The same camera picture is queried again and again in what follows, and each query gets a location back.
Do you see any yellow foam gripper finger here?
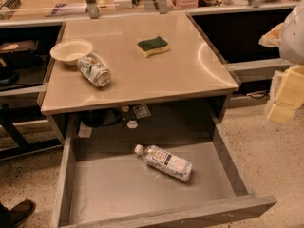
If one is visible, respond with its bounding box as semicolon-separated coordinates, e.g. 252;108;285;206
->
266;65;304;124
258;23;283;48

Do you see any blue label plastic water bottle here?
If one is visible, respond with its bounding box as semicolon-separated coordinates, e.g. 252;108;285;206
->
134;144;192;182

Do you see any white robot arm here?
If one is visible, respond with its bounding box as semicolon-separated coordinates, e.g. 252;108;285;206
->
258;0;304;124

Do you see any open grey wooden drawer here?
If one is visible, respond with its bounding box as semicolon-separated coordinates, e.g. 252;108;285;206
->
51;107;276;228

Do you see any green yellow sponge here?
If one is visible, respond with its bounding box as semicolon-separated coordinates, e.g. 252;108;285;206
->
137;36;169;58

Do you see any green white drink can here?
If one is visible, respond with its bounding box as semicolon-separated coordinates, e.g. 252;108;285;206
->
77;53;111;87

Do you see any white paper bowl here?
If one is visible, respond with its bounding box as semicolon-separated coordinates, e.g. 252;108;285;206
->
50;39;93;66

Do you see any white purple paper sheet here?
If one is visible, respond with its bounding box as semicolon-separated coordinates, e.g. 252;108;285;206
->
51;3;87;16

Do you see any black coiled spring tool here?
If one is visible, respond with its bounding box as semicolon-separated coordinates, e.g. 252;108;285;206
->
0;0;21;20

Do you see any brown shoe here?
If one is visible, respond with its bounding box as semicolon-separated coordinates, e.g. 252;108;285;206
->
0;199;35;228

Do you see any black cable on floor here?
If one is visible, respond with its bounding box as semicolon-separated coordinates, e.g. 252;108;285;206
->
246;90;270;100

